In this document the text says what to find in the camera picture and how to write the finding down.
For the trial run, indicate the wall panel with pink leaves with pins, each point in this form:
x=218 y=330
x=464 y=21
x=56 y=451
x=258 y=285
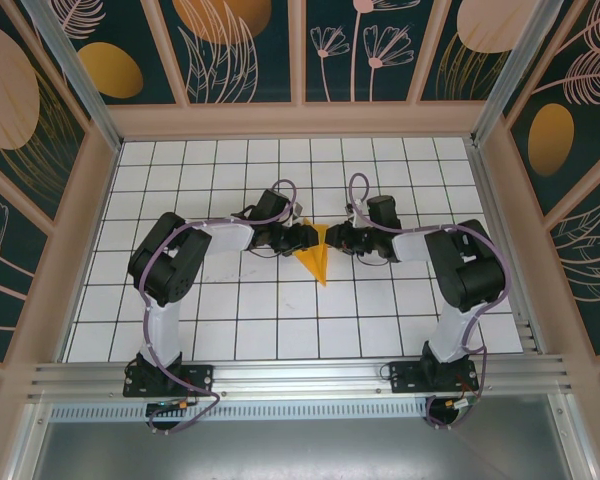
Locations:
x=275 y=60

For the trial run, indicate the wall panel with pink circle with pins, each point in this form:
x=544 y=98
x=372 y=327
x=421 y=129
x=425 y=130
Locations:
x=10 y=100

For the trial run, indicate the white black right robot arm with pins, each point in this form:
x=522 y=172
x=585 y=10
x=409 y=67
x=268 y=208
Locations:
x=470 y=270

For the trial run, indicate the aluminium side rail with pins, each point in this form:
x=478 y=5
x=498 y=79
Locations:
x=486 y=190

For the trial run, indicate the long aluminium mounting rail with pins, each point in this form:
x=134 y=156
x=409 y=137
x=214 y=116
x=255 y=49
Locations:
x=300 y=375

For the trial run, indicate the yellow paper sheet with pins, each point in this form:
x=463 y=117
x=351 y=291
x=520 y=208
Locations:
x=319 y=260

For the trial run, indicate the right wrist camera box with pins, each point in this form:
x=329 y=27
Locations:
x=351 y=210

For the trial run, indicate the wall panel with leaf outlines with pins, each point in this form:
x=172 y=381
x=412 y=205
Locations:
x=590 y=260

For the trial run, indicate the grey metal sheet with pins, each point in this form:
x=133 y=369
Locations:
x=300 y=450

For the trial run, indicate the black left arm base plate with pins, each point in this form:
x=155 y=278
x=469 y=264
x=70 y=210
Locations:
x=200 y=377

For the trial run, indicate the aluminium corner post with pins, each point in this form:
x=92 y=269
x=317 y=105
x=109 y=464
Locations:
x=75 y=80
x=510 y=70

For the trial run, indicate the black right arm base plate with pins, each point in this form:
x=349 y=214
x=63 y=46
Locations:
x=405 y=376

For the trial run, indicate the wall panel with pink flowers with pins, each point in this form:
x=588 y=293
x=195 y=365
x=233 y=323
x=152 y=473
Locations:
x=340 y=75

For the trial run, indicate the wall panel with gold oval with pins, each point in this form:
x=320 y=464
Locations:
x=130 y=30

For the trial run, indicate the wall panel with gold fronds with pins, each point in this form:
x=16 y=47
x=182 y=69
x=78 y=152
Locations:
x=445 y=30

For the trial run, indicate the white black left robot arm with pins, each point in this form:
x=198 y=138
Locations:
x=170 y=260

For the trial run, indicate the wall panel with single flower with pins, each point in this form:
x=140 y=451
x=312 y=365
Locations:
x=10 y=280

